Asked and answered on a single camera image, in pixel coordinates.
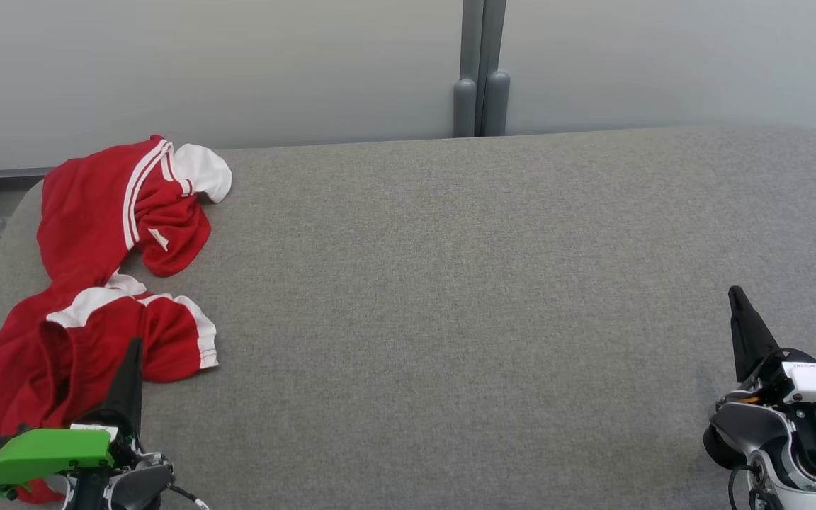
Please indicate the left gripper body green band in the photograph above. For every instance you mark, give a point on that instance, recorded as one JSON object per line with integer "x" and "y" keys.
{"x": 47, "y": 453}

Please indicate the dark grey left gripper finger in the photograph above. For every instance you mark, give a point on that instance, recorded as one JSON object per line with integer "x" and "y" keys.
{"x": 128, "y": 386}

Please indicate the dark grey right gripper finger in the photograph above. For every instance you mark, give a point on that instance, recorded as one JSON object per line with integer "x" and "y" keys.
{"x": 748, "y": 333}

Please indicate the red shorts with white trim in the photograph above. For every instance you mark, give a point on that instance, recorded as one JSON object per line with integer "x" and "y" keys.
{"x": 32, "y": 354}

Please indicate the red jersey with white sleeves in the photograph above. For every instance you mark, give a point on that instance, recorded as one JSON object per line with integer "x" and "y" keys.
{"x": 96, "y": 205}

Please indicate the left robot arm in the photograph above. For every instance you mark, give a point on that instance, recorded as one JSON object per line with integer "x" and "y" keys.
{"x": 135, "y": 489}

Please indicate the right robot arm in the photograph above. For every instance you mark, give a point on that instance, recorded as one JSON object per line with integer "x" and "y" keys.
{"x": 769, "y": 439}

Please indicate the grey double partition post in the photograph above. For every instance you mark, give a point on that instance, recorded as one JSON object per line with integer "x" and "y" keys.
{"x": 480, "y": 71}

